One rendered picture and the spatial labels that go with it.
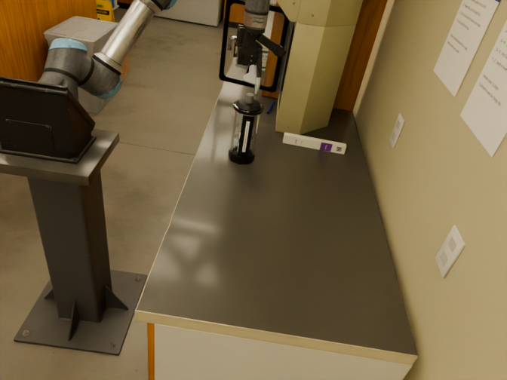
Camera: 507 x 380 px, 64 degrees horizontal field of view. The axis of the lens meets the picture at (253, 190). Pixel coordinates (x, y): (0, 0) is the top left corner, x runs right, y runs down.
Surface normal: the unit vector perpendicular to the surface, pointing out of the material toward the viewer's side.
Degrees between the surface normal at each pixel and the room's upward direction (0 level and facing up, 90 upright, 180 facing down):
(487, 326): 90
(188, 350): 90
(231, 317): 0
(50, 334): 0
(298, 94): 90
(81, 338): 0
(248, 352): 90
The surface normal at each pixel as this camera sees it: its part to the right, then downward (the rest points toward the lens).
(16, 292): 0.14, -0.79
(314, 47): -0.08, 0.59
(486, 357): -0.99, -0.17
